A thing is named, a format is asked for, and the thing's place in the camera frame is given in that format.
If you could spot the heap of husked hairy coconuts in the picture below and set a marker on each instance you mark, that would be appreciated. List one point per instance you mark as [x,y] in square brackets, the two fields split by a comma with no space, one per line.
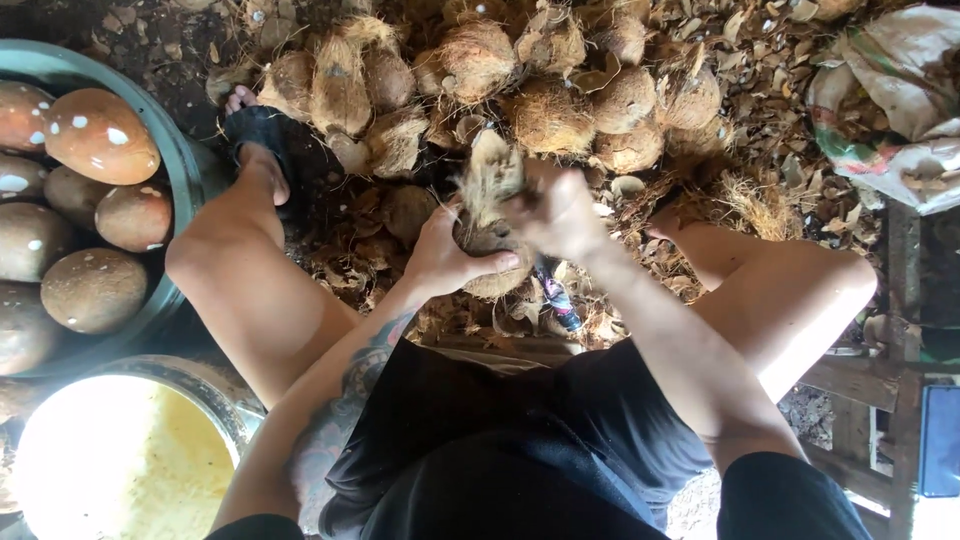
[547,112]

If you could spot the person's right fingers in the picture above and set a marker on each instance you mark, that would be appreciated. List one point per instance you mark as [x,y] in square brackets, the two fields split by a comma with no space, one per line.
[529,202]

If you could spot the round brown shell piece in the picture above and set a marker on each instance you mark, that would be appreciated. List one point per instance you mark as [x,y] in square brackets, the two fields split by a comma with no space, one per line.
[409,211]

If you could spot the group of peeled smooth coconuts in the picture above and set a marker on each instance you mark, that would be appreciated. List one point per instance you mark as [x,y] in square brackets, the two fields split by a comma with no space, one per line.
[97,289]

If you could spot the person's right hand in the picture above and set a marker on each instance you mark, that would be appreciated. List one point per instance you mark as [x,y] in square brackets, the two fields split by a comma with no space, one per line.
[562,214]

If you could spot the green metal basin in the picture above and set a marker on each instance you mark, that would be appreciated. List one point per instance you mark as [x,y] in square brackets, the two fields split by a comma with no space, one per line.
[180,165]

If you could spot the black sandal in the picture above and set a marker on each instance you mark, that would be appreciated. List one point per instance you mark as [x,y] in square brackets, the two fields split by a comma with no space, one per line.
[262,127]

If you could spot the wooden frame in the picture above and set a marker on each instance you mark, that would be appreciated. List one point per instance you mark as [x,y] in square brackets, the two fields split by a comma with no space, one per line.
[900,375]

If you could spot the blue plastic container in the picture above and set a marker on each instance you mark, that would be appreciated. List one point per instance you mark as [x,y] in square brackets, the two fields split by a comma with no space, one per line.
[941,442]

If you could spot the person's left leg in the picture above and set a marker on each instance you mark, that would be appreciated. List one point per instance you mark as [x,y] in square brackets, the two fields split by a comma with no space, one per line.
[247,285]

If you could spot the white woven sack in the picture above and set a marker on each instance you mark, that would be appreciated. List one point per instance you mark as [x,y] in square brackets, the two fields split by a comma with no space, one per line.
[892,82]

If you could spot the black shirt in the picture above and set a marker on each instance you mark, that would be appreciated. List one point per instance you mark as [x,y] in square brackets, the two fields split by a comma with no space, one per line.
[517,502]

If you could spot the fibrous brown coconut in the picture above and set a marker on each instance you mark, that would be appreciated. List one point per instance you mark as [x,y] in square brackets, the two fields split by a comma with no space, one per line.
[491,180]

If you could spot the person's right leg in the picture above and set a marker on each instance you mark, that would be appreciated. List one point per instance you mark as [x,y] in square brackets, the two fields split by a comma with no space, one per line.
[780,300]

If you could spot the person's leg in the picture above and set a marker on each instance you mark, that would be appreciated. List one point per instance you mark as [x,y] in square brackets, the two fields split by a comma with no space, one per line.
[247,285]
[780,300]

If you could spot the metal bowl of pale liquid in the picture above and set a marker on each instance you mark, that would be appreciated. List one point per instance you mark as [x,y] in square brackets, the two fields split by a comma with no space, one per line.
[127,465]

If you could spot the black shorts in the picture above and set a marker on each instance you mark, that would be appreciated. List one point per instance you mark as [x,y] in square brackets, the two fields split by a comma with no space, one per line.
[465,405]

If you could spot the pile of coconut shell chips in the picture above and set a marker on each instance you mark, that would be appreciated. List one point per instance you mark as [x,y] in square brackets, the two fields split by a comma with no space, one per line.
[757,90]

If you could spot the person's left hand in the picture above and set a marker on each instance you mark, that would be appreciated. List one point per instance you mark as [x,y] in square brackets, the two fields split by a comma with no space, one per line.
[439,259]

